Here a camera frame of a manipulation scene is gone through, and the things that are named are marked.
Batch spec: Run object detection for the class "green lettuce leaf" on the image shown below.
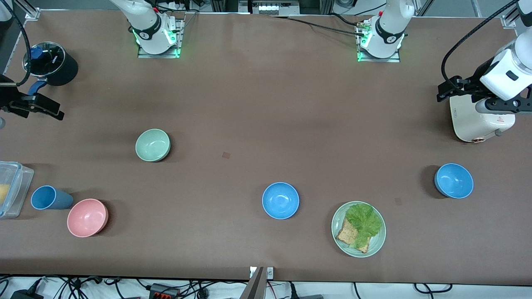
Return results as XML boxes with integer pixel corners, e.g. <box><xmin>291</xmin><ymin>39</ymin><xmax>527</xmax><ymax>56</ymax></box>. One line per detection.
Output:
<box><xmin>346</xmin><ymin>203</ymin><xmax>383</xmax><ymax>250</ymax></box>

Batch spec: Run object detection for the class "grey metal pole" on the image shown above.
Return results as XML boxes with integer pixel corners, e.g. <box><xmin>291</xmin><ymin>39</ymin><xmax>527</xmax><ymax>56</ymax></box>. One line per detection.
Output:
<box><xmin>239</xmin><ymin>267</ymin><xmax>266</xmax><ymax>299</ymax></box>

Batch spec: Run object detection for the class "cream white toaster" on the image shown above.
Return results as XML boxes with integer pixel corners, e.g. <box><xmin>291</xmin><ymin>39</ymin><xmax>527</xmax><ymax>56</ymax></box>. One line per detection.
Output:
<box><xmin>450</xmin><ymin>93</ymin><xmax>516</xmax><ymax>143</ymax></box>

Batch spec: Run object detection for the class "blue bowl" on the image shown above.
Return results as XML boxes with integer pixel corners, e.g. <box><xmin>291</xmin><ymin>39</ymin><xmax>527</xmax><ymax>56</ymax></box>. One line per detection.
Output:
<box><xmin>262</xmin><ymin>182</ymin><xmax>300</xmax><ymax>220</ymax></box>
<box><xmin>434</xmin><ymin>163</ymin><xmax>474</xmax><ymax>199</ymax></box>

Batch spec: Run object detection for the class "black pot blue handle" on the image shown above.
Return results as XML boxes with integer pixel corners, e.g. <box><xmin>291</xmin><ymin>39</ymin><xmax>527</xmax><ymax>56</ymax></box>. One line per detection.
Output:
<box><xmin>22</xmin><ymin>42</ymin><xmax>79</xmax><ymax>98</ymax></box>

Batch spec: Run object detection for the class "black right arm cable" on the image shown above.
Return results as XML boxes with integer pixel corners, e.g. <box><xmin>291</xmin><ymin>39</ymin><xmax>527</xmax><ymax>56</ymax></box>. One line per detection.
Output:
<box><xmin>10</xmin><ymin>0</ymin><xmax>33</xmax><ymax>86</ymax></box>

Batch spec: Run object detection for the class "clear plastic container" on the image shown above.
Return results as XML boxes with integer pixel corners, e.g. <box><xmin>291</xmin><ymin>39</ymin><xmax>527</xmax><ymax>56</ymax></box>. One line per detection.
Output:
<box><xmin>0</xmin><ymin>161</ymin><xmax>34</xmax><ymax>219</ymax></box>

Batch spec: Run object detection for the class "long black table cable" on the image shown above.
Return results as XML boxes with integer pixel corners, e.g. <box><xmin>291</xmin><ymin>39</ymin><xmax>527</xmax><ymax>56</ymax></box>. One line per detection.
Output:
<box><xmin>270</xmin><ymin>16</ymin><xmax>366</xmax><ymax>37</ymax></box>

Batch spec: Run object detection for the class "brown toast slice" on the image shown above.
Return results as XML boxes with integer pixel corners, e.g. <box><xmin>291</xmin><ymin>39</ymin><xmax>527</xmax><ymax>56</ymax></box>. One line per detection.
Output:
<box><xmin>336</xmin><ymin>217</ymin><xmax>369</xmax><ymax>254</ymax></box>

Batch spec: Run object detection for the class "blue cup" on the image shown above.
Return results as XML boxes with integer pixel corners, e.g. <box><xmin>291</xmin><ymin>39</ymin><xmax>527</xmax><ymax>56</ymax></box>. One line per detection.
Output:
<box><xmin>31</xmin><ymin>185</ymin><xmax>74</xmax><ymax>210</ymax></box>

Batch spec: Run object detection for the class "black cable loop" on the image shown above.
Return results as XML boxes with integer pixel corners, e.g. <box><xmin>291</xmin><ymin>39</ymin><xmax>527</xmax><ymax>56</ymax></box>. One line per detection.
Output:
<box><xmin>414</xmin><ymin>283</ymin><xmax>452</xmax><ymax>294</ymax></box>

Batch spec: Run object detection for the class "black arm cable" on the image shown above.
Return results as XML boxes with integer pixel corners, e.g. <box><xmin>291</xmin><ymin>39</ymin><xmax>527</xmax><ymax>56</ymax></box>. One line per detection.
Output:
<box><xmin>441</xmin><ymin>0</ymin><xmax>520</xmax><ymax>86</ymax></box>
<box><xmin>10</xmin><ymin>0</ymin><xmax>33</xmax><ymax>86</ymax></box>

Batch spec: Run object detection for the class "glass lid blue knob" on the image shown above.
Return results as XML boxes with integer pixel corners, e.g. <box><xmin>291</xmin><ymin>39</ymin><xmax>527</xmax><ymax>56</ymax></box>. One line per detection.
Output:
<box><xmin>23</xmin><ymin>42</ymin><xmax>66</xmax><ymax>78</ymax></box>

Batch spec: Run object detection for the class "metal control box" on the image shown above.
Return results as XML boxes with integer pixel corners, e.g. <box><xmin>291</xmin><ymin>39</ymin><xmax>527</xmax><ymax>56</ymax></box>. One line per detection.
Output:
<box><xmin>239</xmin><ymin>0</ymin><xmax>300</xmax><ymax>15</ymax></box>

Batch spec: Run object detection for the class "short black table cable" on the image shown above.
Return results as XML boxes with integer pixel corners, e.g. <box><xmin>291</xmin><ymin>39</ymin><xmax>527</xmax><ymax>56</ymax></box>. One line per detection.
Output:
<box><xmin>330</xmin><ymin>13</ymin><xmax>363</xmax><ymax>26</ymax></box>

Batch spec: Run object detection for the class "pale green plate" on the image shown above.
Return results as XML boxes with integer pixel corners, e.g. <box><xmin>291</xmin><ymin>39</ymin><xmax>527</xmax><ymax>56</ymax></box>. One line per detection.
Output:
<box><xmin>331</xmin><ymin>201</ymin><xmax>387</xmax><ymax>258</ymax></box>

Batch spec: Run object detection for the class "pale green bowl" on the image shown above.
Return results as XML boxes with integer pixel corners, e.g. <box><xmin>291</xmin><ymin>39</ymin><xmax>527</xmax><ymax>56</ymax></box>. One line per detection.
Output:
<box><xmin>135</xmin><ymin>128</ymin><xmax>171</xmax><ymax>162</ymax></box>

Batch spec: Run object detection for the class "black orange power strip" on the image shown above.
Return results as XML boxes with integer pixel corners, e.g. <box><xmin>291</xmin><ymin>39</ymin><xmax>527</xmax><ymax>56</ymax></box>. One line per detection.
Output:
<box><xmin>149</xmin><ymin>283</ymin><xmax>180</xmax><ymax>299</ymax></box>

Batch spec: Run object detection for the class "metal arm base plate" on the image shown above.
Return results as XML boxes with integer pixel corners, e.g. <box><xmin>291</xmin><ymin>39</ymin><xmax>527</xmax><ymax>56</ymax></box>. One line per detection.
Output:
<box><xmin>137</xmin><ymin>19</ymin><xmax>184</xmax><ymax>59</ymax></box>
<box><xmin>357</xmin><ymin>21</ymin><xmax>401</xmax><ymax>63</ymax></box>

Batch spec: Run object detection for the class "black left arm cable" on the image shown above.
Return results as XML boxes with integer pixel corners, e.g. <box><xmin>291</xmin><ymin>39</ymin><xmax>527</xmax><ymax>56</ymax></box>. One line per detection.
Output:
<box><xmin>441</xmin><ymin>0</ymin><xmax>520</xmax><ymax>86</ymax></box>

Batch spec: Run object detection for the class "pink bowl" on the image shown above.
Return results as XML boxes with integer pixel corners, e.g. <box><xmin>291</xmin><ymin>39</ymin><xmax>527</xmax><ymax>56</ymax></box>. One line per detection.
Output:
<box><xmin>67</xmin><ymin>199</ymin><xmax>109</xmax><ymax>238</ymax></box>

